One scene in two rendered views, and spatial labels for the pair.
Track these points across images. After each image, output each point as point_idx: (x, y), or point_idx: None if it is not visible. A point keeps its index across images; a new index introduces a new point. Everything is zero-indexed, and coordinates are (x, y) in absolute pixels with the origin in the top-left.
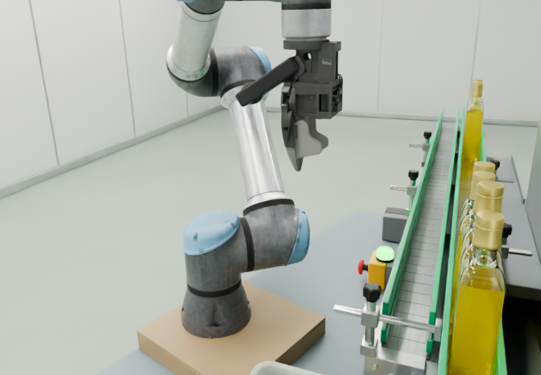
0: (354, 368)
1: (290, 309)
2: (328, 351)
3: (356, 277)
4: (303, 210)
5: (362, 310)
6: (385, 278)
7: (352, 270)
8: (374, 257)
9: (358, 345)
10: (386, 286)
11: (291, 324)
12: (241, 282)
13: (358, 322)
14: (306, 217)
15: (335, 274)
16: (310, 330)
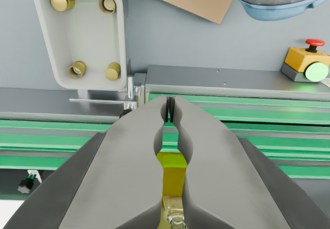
0: (179, 52)
1: None
2: (194, 28)
3: (312, 32)
4: (318, 3)
5: (125, 102)
6: (291, 67)
7: (326, 26)
8: (316, 60)
9: (206, 51)
10: (286, 65)
11: None
12: None
13: (235, 46)
14: (292, 14)
15: (319, 9)
16: (198, 15)
